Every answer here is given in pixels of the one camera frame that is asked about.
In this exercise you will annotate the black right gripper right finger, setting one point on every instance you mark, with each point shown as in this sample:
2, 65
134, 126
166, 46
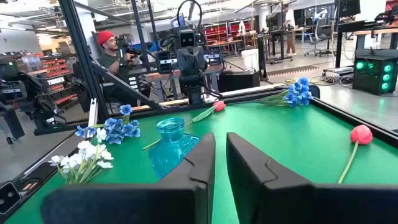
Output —
280, 202

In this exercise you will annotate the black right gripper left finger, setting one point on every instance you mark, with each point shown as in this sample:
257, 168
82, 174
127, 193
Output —
174, 202

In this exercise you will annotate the red tulip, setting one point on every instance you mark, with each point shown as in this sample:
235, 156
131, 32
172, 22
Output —
219, 105
361, 134

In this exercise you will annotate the white flower bunch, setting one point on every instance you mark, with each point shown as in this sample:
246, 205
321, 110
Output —
90, 152

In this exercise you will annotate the blue flower bunch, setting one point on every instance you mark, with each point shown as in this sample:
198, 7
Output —
297, 93
116, 129

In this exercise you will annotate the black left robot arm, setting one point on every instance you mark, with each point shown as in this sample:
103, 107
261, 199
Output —
194, 90

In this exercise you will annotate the blue glass vase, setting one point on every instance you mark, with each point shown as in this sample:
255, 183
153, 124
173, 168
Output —
169, 146

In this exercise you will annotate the black box with white label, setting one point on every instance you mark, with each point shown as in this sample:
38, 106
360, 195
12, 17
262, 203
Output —
213, 59
166, 62

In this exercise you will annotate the shelf rack with red bins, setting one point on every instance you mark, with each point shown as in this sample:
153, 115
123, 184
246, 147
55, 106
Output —
56, 77
217, 32

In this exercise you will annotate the black equipment case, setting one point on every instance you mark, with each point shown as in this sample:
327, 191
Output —
237, 81

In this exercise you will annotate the white bin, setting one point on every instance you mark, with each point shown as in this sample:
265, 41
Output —
249, 60

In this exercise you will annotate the person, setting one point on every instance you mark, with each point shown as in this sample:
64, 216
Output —
107, 60
289, 21

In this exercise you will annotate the grey office chair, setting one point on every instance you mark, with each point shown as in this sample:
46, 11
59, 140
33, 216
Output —
321, 32

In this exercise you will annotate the black computer tower green lights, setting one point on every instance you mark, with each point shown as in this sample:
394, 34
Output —
373, 77

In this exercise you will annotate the black computer monitor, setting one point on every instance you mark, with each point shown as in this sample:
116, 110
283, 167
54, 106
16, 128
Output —
348, 7

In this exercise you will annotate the black desk with wooden top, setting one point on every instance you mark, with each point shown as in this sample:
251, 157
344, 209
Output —
373, 31

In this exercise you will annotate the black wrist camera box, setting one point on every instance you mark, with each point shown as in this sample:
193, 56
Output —
187, 39

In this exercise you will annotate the black diagonal frame strut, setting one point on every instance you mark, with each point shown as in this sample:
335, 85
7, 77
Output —
124, 85

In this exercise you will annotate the black vertical frame post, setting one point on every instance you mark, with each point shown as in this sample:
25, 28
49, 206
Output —
83, 62

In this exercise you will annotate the black depth camera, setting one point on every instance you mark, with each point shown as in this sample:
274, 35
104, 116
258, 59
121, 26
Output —
8, 197

